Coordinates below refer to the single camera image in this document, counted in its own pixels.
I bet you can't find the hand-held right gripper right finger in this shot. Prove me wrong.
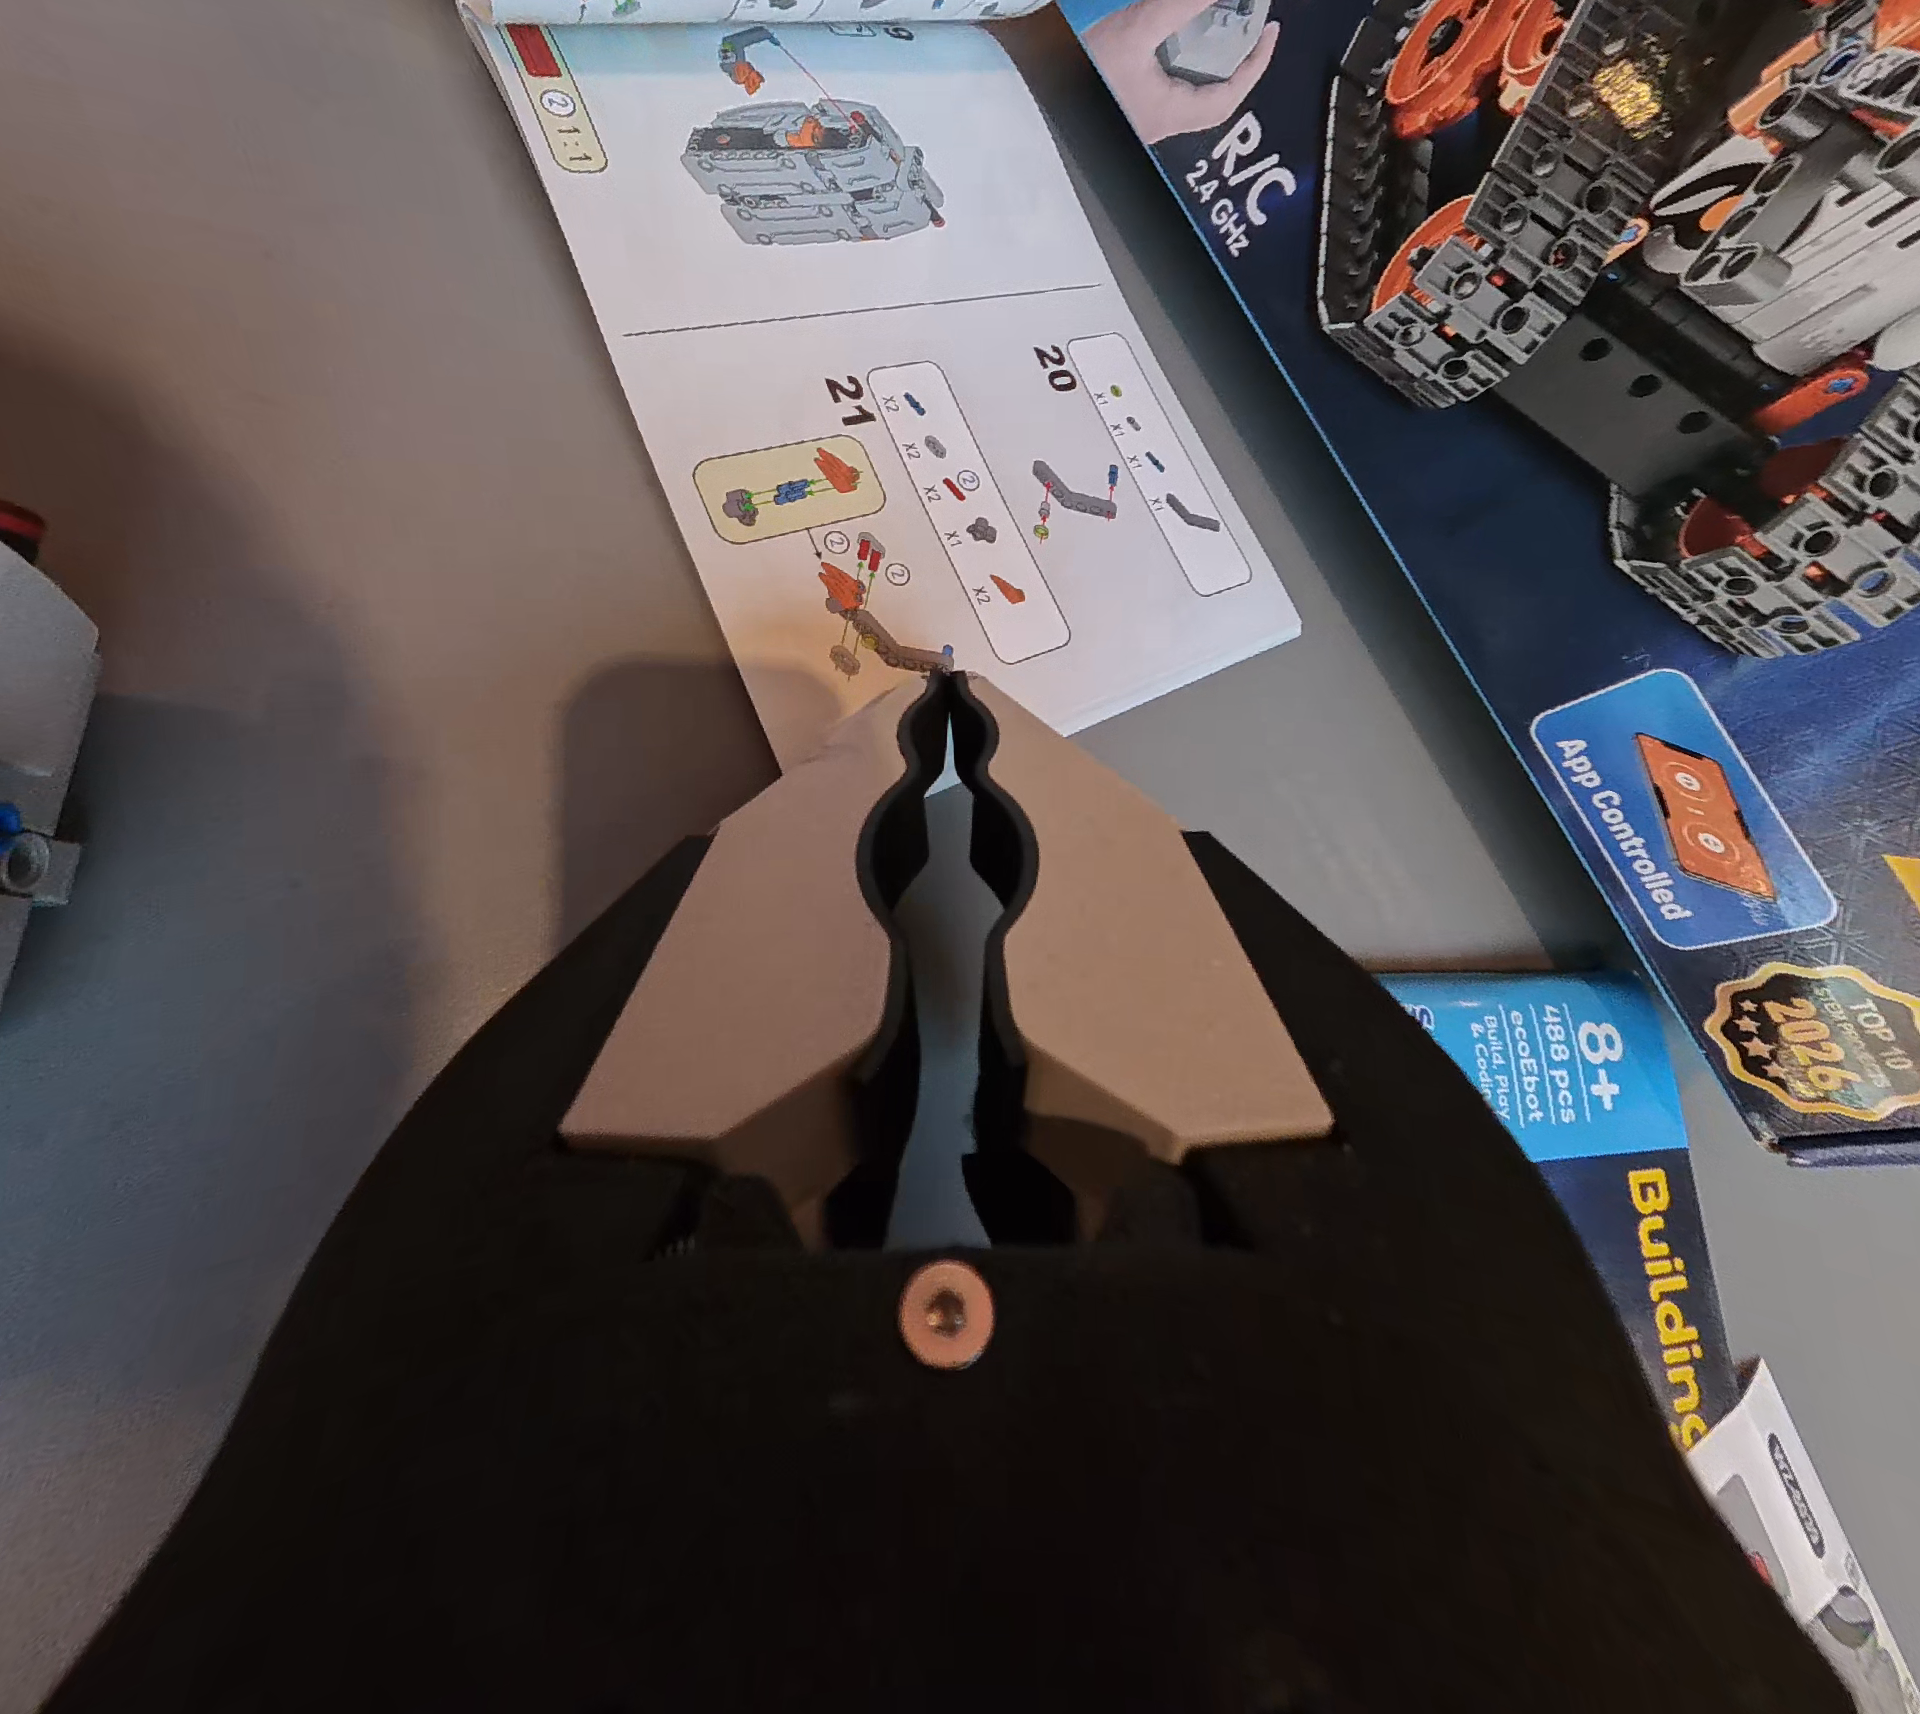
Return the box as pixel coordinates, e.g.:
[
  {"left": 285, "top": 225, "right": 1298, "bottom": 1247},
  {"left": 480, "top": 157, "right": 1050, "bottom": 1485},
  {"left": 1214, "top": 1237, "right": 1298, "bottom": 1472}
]
[{"left": 948, "top": 671, "right": 1338, "bottom": 1247}]

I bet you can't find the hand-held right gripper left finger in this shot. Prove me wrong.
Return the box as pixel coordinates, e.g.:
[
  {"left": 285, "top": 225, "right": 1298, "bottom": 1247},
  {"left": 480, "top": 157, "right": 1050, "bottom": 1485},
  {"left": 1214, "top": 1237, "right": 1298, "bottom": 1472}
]
[{"left": 558, "top": 671, "right": 954, "bottom": 1247}]

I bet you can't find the white instruction manual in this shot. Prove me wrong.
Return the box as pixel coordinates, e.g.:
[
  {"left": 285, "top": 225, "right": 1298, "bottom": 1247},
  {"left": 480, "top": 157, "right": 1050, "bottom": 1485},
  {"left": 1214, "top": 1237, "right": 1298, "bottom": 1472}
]
[{"left": 366, "top": 0, "right": 1304, "bottom": 797}]

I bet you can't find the grey orange building-block toy robot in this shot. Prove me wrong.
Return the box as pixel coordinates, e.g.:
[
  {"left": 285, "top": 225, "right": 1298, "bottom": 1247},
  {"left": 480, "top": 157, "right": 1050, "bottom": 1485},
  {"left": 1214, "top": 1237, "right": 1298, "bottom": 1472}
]
[{"left": 0, "top": 498, "right": 104, "bottom": 995}]

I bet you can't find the blue printed booklet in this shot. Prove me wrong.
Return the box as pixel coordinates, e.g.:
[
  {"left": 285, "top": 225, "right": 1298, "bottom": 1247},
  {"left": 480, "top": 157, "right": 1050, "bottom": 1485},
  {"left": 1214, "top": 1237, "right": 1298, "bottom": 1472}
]
[{"left": 1372, "top": 969, "right": 1742, "bottom": 1454}]

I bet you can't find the blue toy packaging box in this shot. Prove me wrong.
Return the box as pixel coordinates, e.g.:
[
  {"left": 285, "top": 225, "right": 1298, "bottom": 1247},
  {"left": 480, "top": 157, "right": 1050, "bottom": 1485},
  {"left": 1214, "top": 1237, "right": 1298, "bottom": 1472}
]
[{"left": 1050, "top": 0, "right": 1920, "bottom": 1167}]

